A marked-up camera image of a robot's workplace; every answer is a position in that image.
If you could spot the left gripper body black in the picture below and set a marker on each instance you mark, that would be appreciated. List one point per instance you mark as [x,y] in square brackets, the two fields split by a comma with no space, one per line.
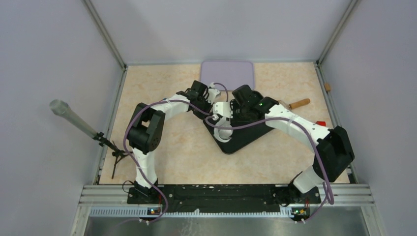
[204,104]

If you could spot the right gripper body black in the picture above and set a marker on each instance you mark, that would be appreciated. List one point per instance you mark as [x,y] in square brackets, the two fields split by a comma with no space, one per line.
[239,112]

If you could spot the black baking tray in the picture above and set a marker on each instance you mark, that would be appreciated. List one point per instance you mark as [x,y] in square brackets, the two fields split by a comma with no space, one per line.
[243,137]

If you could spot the lilac rectangular tray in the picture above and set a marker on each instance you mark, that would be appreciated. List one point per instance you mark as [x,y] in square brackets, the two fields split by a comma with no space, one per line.
[231,73]

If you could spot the wooden dough roller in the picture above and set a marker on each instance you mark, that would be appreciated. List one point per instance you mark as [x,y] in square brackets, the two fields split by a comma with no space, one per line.
[295,105]

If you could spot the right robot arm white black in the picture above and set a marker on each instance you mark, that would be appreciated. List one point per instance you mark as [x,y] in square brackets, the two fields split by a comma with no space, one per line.
[332,149]

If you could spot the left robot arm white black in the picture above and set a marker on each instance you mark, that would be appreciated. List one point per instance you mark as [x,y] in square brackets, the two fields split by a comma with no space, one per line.
[145,129]

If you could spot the red yellow toy block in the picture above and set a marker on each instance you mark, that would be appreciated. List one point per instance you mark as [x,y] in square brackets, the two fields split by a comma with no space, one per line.
[321,123]

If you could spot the grey microphone on tripod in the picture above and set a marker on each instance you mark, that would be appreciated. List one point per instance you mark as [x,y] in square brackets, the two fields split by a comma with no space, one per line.
[62,109]

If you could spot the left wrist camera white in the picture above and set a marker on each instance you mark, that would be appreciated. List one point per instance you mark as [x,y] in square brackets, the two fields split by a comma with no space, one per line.
[213,93]

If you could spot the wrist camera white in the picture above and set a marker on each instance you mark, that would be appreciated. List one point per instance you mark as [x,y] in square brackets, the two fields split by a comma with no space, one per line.
[213,93]
[222,110]

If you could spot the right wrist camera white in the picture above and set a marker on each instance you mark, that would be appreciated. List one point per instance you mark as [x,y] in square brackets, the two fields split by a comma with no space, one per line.
[222,110]

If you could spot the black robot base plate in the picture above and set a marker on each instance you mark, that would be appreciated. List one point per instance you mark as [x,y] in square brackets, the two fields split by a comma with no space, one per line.
[223,198]

